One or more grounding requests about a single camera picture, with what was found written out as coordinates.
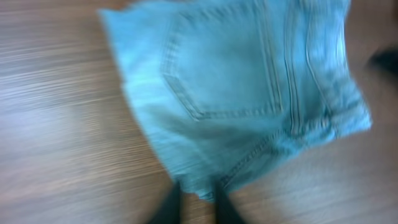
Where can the folded black shorts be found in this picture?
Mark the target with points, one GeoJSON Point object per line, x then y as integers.
{"type": "Point", "coordinates": [385, 60]}

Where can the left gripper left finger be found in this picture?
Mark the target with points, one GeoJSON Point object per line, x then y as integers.
{"type": "Point", "coordinates": [170, 210]}

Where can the light blue denim shorts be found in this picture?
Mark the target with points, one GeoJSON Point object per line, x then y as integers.
{"type": "Point", "coordinates": [228, 90]}

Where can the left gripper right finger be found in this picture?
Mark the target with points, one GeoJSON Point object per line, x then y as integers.
{"type": "Point", "coordinates": [225, 212]}

